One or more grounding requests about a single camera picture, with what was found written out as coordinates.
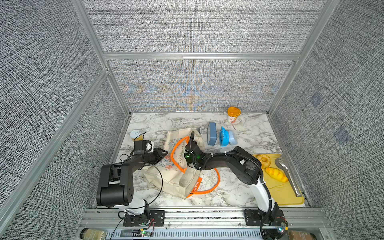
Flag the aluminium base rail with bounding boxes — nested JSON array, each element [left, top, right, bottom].
[[78, 207, 337, 240]]

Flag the blue round whale alarm clock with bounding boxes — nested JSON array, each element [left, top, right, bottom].
[[219, 127, 230, 147]]

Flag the blue-grey rectangular alarm clock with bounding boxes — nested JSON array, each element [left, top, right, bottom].
[[207, 122, 217, 146]]

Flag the bundt cake toy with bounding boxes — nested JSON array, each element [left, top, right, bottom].
[[254, 154, 271, 169]]

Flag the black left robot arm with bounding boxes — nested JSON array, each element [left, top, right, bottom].
[[96, 140, 168, 217]]

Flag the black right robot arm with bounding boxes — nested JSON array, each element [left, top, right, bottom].
[[184, 141, 287, 226]]

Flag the beige canvas tote bag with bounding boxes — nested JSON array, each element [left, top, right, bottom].
[[143, 128, 221, 200]]

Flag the yellow bread loaf toy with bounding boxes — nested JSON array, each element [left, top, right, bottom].
[[265, 167, 289, 183]]

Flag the cup with orange lid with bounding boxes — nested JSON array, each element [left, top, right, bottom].
[[227, 107, 242, 124]]

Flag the yellow cutting board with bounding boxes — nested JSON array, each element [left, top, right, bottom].
[[262, 154, 305, 207]]

